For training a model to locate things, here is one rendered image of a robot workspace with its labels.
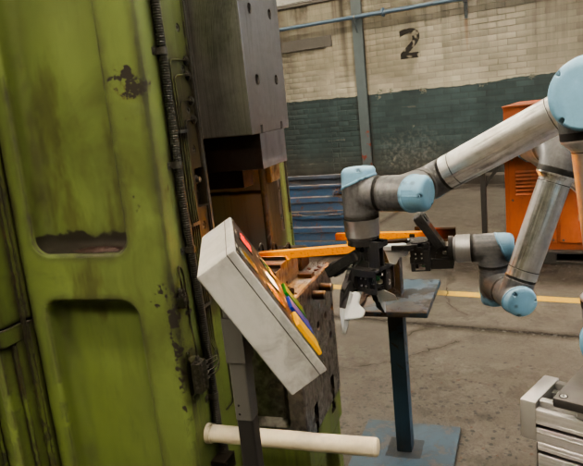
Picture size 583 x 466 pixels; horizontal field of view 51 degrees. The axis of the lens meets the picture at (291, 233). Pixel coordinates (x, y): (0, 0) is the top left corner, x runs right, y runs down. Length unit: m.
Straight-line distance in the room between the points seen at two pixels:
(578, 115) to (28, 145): 1.25
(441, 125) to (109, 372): 8.12
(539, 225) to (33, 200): 1.24
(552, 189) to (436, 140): 7.94
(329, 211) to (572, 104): 4.63
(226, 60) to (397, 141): 8.11
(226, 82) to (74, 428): 1.02
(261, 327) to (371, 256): 0.34
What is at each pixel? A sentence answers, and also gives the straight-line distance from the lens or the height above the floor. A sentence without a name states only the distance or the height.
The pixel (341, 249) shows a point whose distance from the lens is 1.74.
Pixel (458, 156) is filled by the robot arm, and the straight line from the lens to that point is 1.31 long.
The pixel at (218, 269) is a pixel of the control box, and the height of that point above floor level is 1.17.
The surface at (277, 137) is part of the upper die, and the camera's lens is 1.76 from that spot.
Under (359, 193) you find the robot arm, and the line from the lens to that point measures 1.27.
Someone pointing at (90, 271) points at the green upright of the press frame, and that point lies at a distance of 1.58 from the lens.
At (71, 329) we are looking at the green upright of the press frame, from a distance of 1.75.
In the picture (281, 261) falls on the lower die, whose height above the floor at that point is 0.99.
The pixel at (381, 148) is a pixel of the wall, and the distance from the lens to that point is 9.74.
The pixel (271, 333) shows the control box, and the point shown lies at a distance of 1.08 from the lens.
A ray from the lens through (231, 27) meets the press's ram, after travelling 1.61.
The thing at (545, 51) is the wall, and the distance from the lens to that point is 9.17.
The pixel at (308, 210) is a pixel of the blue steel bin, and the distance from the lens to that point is 5.68.
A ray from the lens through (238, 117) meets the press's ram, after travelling 1.60.
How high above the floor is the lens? 1.43
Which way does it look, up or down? 12 degrees down
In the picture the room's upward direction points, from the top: 6 degrees counter-clockwise
